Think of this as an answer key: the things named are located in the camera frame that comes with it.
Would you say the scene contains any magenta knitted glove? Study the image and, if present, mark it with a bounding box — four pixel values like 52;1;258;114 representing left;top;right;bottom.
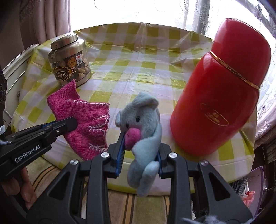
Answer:
47;80;110;161

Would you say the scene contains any yellow checkered tablecloth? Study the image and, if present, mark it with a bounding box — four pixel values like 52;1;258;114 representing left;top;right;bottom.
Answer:
11;23;256;182

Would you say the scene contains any purple storage box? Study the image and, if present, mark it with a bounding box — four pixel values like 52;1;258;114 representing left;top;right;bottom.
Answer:
230;166;264;217

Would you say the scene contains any red thermos flask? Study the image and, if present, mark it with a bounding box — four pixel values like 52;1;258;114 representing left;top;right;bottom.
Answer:
170;18;271;156

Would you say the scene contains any glass jar with metal lid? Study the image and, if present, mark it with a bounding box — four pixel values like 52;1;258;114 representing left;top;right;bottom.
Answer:
48;32;91;87

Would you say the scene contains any white cabinet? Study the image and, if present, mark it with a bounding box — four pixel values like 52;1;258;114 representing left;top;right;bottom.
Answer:
3;44;39;125

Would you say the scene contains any pink curtain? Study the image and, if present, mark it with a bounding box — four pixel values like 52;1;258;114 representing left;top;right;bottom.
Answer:
19;0;71;48

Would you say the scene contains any person's left hand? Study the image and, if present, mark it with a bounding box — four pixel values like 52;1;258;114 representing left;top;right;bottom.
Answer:
1;167;37;210

